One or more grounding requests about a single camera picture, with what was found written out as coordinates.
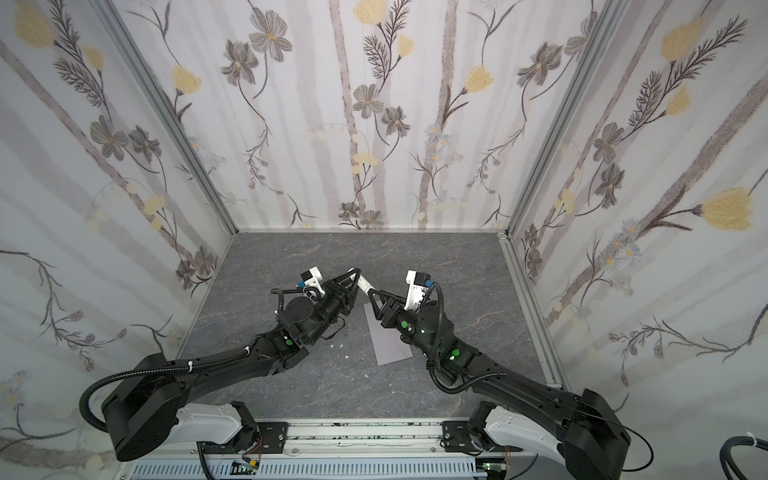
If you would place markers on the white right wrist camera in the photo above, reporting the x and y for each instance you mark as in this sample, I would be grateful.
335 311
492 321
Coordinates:
418 284

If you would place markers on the grey paper envelope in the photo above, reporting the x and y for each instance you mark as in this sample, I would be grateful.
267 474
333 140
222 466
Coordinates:
388 348

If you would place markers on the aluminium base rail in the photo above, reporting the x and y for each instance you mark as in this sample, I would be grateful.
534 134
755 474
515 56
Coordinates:
360 438

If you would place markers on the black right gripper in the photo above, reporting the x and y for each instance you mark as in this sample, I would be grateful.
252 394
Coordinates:
394 307

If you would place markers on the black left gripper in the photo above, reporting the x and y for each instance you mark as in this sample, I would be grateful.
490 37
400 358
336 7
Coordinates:
338 294

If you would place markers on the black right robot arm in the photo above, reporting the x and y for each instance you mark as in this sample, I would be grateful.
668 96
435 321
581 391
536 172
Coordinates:
588 435

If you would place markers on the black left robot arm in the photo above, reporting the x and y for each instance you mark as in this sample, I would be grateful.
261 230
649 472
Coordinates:
156 403

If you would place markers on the black cable bundle corner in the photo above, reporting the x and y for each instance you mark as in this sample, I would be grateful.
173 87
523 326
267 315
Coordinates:
744 457

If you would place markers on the white glue stick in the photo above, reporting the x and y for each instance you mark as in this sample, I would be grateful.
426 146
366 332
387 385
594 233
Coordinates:
364 285

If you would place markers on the white slotted cable duct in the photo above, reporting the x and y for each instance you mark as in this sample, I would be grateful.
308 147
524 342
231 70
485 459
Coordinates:
356 468

